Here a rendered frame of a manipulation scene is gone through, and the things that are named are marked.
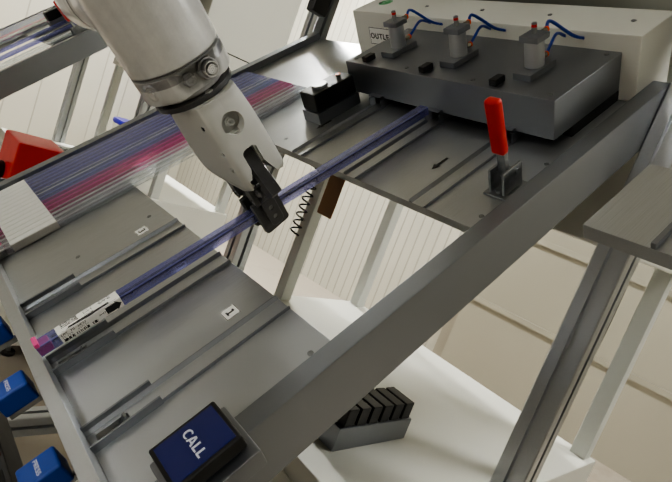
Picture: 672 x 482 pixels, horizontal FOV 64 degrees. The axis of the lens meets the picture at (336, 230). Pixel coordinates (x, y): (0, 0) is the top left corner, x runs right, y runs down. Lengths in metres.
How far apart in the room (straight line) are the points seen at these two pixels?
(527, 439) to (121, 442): 0.51
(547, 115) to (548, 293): 2.60
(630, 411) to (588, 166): 2.58
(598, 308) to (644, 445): 2.47
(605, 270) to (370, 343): 0.38
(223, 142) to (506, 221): 0.27
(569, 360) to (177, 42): 0.56
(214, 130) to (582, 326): 0.49
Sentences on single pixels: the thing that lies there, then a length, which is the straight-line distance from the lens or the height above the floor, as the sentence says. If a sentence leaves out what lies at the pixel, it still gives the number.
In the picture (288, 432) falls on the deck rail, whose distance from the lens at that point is 0.43.
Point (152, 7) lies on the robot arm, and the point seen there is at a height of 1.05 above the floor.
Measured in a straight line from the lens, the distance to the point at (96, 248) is 0.71.
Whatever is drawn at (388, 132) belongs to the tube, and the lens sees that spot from 0.66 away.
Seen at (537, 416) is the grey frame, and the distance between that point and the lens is 0.77.
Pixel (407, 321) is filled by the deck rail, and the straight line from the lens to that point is 0.46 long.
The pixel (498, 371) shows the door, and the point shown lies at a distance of 3.31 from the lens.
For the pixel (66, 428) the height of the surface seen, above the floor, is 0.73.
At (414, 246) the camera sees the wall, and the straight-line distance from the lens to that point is 3.61.
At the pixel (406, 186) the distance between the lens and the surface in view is 0.61.
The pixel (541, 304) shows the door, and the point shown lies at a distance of 3.21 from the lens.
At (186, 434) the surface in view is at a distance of 0.38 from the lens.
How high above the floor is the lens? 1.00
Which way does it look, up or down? 8 degrees down
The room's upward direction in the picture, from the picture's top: 21 degrees clockwise
